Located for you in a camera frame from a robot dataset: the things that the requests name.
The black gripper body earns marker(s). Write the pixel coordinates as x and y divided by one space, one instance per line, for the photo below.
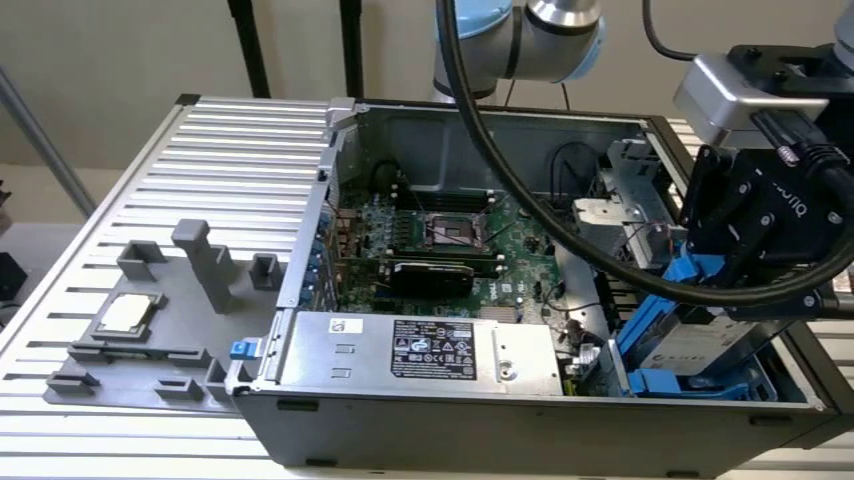
788 220

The hard disk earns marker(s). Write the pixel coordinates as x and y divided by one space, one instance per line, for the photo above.
701 345

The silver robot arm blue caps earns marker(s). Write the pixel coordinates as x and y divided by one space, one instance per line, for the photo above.
554 40

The silver metal drive cage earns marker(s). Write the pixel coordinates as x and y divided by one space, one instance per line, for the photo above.
630 210

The green motherboard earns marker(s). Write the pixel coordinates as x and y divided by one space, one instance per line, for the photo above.
521 260

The small silver heatsink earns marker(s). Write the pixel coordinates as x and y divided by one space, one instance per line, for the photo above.
499 313

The CPU socket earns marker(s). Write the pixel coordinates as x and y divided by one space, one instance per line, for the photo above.
449 230

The black graphics card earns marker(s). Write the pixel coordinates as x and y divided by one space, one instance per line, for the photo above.
430 280

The black open PC case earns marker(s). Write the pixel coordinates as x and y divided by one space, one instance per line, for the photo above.
507 430

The silver power supply unit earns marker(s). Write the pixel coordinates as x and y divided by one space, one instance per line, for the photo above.
374 350

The black stand pole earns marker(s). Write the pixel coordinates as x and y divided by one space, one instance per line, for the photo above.
250 50
351 50

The blue case latch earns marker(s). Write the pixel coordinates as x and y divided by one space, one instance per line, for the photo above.
243 349

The grey parts rack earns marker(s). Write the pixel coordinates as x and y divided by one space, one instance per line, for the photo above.
201 320

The silver CPU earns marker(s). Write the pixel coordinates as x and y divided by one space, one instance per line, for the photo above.
130 314

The grey metal pole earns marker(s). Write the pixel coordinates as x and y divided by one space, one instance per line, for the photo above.
40 140

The black device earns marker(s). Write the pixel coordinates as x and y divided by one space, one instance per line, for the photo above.
10 277

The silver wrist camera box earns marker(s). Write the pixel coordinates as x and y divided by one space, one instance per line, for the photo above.
721 100

